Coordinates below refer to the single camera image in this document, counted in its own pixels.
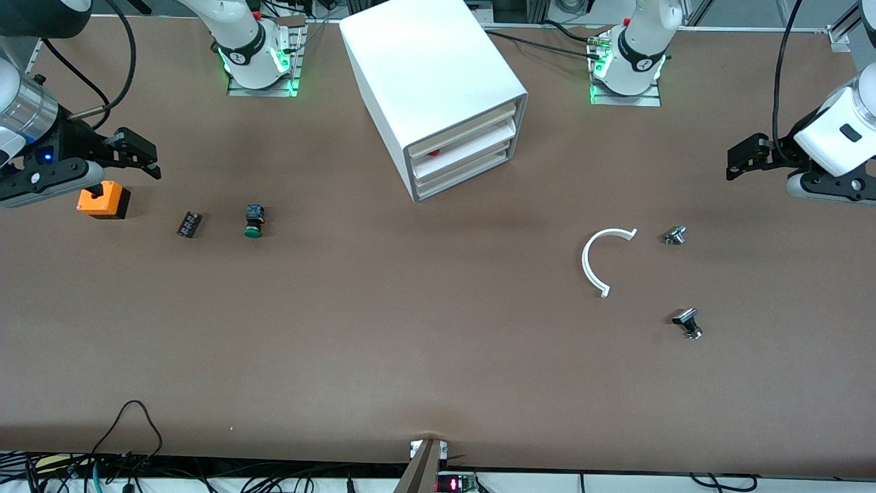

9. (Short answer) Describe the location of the white drawer cabinet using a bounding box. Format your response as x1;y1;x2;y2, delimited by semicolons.
339;0;529;203

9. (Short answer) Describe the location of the orange box with hole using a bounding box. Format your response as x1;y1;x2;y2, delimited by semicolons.
77;180;131;220

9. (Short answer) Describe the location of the white curved plastic strip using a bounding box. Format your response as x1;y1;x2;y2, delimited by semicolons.
582;227;639;299

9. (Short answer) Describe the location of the device with red display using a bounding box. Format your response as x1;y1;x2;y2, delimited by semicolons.
436;472;480;493

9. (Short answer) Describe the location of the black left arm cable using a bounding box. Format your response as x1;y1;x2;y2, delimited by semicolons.
771;0;805;150

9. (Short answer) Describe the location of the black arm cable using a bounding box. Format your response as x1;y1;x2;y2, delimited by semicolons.
771;0;805;150
41;0;138;132

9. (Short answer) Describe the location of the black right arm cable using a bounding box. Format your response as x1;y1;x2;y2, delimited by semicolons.
41;0;138;132

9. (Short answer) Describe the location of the aluminium frame profile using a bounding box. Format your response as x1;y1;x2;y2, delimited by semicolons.
827;0;864;52

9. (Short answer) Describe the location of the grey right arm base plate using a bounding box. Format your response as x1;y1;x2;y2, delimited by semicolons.
227;68;302;97

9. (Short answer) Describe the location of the grey left arm base plate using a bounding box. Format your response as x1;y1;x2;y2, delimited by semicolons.
590;81;662;108

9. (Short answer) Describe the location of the black base cable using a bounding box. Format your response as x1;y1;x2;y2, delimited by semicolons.
482;29;600;61

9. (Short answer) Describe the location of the black looped cable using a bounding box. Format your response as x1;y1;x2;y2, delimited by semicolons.
92;401;164;459

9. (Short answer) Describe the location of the brown camera post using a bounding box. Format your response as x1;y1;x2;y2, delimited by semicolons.
394;438;446;493

